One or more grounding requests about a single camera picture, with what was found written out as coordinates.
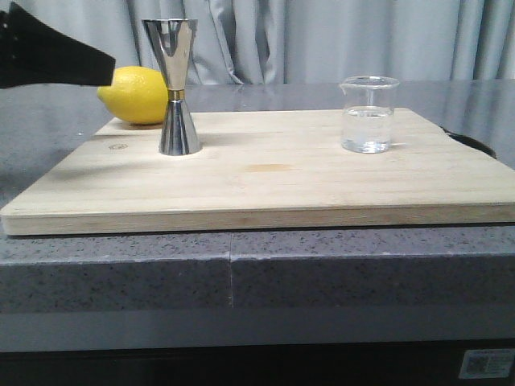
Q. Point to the grey pleated curtain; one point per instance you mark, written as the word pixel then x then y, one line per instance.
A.
pixel 305 42

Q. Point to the black cutting board handle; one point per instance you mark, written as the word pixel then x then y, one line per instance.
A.
pixel 470 142

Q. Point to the steel double jigger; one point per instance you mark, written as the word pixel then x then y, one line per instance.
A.
pixel 171 41

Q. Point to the white QR code label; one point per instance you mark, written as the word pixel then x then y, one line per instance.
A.
pixel 486 364

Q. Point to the yellow lemon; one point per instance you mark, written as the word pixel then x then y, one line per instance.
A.
pixel 137 95

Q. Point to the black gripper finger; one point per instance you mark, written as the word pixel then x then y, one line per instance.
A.
pixel 34 53

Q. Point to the clear glass measuring beaker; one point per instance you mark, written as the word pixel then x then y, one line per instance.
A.
pixel 368 111

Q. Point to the light wooden cutting board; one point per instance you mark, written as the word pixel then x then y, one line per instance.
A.
pixel 269 169

